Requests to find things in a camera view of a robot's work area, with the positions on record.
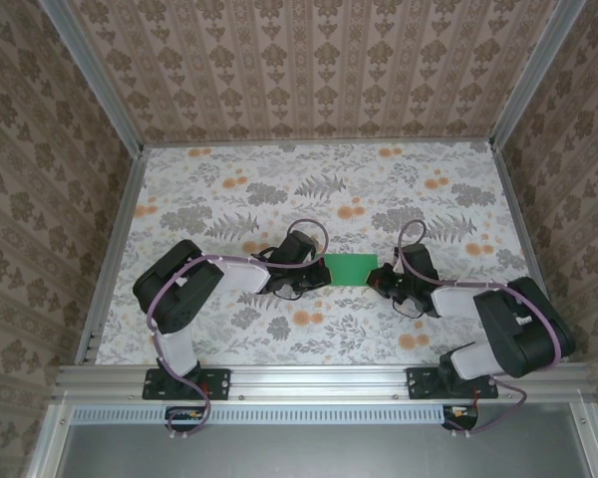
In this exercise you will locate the wide aluminium frame rail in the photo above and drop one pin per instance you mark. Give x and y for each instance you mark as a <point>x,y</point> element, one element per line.
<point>319,381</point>

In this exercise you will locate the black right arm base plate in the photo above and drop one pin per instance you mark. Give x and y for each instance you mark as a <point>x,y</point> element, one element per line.
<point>421,383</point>

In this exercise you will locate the aluminium frame post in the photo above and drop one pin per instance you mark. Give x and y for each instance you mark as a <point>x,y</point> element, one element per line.
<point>94,79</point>
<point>533,74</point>

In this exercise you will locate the aluminium table side rail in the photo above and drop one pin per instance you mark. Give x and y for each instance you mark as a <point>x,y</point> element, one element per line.
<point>117,249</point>
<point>528,249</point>

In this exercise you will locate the grey metal panel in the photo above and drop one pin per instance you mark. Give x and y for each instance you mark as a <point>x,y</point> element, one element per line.
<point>319,453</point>

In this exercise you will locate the green cloth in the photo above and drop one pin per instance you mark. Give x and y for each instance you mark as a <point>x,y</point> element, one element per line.
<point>351,270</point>

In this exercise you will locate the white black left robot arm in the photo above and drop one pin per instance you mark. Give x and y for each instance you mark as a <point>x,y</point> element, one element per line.
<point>239,276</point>

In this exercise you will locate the floral table cover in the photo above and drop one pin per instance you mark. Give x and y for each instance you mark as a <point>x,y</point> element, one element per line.
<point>329,343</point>

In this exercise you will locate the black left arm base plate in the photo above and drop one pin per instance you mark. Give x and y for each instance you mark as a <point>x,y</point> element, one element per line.
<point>219,383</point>

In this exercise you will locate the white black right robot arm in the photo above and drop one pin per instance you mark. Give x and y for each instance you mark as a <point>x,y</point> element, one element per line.
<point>453,301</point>

